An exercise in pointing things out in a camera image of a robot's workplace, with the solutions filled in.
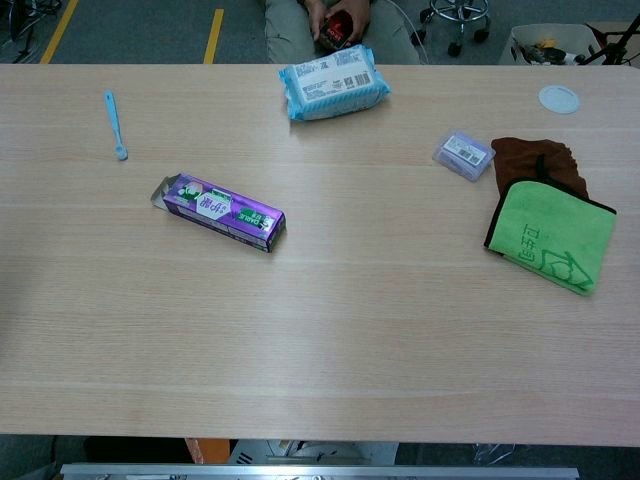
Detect white bin of tools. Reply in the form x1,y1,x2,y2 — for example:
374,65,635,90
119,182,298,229
498,24,619,67

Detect black tripod stand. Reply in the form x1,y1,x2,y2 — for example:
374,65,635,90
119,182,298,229
582,9,640,67

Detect red and black phone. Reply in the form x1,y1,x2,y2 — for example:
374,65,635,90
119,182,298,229
318,12,355,50

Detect brown cloth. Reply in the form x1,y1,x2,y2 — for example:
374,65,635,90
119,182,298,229
490,136,590,200

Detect light blue toothbrush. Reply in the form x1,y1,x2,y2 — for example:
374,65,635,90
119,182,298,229
103,89,129,162

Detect purple toothpaste box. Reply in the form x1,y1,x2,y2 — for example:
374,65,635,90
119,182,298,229
150,172,287,254

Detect chrome swivel stool base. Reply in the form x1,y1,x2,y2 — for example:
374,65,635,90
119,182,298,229
410,0,492,58

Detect person's hands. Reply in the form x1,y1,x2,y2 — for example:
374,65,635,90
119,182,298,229
302,0,373,50

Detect white cable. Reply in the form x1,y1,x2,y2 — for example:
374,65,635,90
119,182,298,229
385,0,432,66

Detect aluminium rail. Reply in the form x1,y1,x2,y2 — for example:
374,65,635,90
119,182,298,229
59,462,580,480

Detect blue wet wipes pack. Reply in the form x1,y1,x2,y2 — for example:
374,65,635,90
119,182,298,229
277,43,392,122

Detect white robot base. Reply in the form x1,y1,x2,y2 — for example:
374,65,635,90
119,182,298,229
227,438,400,466

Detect green microfibre cloth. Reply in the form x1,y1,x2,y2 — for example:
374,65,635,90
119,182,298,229
483,178,618,297

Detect small clear purple case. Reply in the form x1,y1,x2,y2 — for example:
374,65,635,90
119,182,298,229
431,129,497,184

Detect black metal stand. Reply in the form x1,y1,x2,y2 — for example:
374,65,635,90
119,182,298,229
0,0,64,65

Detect round grey cable cap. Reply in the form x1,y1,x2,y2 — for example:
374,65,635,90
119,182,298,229
538,84,581,115

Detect orange block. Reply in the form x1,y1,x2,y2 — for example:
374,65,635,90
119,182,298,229
183,437,231,465

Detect seated person with phone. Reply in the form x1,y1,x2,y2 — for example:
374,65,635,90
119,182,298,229
263,0,422,66

